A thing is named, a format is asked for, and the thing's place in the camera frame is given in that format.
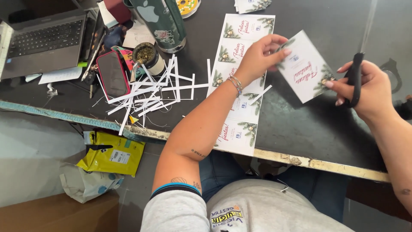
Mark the person's left hand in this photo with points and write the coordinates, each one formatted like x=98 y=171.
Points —
x=254 y=61

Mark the person's right hand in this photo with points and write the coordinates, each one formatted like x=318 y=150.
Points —
x=370 y=87

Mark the black scissors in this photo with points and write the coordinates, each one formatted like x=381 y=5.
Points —
x=355 y=77

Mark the white cut holiday card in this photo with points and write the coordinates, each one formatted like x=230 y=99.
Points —
x=305 y=71

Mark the printed sheet of holiday cards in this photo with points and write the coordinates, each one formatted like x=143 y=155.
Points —
x=239 y=32

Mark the single white paper strip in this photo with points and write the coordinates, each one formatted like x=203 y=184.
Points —
x=260 y=95

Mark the small stack of cut cards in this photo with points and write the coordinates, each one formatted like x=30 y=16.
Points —
x=252 y=5

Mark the yellow ribbon spool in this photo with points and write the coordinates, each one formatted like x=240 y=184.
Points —
x=187 y=6

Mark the green thermos with stickers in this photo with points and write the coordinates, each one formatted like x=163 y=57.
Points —
x=164 y=22

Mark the mate gourd with metal straw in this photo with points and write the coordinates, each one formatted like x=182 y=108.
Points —
x=149 y=56

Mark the pile of white paper strips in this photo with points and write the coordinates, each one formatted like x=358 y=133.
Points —
x=151 y=93

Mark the blue jeans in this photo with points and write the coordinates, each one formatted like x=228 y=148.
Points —
x=318 y=190

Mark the white note paper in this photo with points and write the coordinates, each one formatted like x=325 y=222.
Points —
x=138 y=35

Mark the phone in red case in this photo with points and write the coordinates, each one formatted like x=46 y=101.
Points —
x=112 y=75

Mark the dark red box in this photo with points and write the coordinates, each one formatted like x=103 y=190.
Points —
x=117 y=9

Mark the grey sweatshirt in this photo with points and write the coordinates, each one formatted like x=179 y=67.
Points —
x=257 y=209

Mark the white envelope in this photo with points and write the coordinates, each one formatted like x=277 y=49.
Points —
x=107 y=14

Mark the bunch of keys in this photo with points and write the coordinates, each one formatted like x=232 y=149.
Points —
x=91 y=67

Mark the yellow plastic mailer bag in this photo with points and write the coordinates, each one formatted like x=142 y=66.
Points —
x=112 y=154

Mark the white paper sheet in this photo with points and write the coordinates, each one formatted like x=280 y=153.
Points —
x=59 y=75

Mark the measuring tape on table edge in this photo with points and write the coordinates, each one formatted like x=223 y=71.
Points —
x=64 y=116

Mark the white paper bag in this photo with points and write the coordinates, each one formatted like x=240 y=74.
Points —
x=83 y=183

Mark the grey laptop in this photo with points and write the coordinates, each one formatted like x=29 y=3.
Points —
x=45 y=42

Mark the brown cardboard box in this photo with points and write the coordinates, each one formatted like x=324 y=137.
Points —
x=58 y=214

